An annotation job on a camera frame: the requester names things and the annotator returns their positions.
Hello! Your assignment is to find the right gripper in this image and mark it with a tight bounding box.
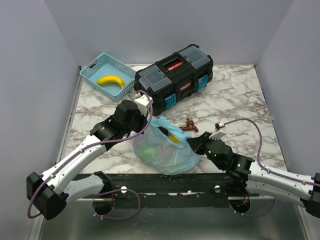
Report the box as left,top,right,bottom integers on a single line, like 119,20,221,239
186,131,224,170

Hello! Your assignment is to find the light blue plastic bag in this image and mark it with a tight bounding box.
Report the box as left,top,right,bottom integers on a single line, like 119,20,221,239
131,116,201,175

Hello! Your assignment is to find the green fake apple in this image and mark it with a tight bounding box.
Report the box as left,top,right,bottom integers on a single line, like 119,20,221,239
140,147,157,161

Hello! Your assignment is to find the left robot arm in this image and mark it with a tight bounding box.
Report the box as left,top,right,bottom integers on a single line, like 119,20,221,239
26,95,153,220

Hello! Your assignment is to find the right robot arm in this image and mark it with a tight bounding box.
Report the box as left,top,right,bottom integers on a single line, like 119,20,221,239
187,132,320,218

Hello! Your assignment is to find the yellow fake banana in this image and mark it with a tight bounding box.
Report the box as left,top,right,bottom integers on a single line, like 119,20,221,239
96,75,125,89

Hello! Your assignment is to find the light blue plastic basket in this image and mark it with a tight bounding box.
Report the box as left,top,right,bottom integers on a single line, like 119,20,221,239
79,53,136,102

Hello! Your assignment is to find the black plastic toolbox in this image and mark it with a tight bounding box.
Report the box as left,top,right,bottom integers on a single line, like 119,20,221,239
133,44,214,117

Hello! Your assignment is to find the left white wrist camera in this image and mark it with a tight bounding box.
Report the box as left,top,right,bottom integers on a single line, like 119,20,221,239
133,92,150,117

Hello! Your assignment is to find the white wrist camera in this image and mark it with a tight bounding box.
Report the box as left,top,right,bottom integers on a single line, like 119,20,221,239
133,92,150,117
209,122,226,140

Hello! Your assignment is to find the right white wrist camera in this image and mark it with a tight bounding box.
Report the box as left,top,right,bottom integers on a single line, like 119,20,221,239
209,122,226,140

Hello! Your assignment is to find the black mounting rail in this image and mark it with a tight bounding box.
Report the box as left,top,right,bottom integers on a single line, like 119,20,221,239
92,172,248,214

